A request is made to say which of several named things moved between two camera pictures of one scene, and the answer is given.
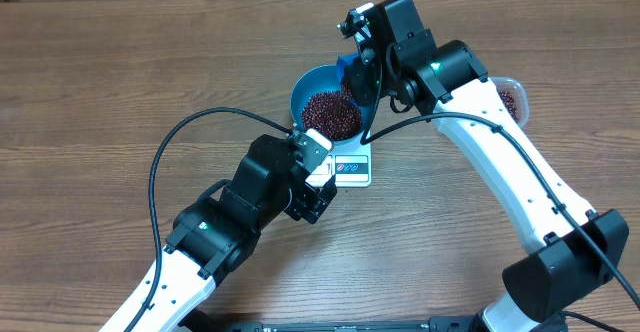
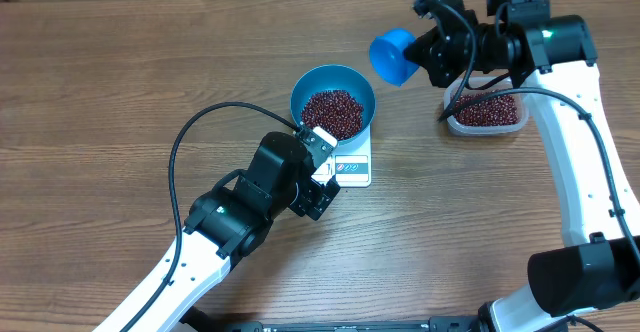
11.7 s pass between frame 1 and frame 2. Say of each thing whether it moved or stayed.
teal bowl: stayed
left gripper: stayed
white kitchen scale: stayed
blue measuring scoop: moved
